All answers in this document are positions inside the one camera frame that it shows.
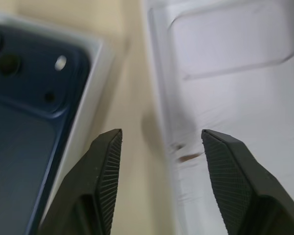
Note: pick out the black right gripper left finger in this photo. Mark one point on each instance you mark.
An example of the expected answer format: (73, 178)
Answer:
(93, 186)

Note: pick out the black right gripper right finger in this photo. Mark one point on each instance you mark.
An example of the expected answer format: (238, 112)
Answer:
(237, 186)

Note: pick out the dark blue smartphone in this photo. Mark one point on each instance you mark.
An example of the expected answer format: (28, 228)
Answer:
(27, 122)

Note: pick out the white phone box base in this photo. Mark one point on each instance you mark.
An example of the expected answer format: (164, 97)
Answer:
(88, 105)

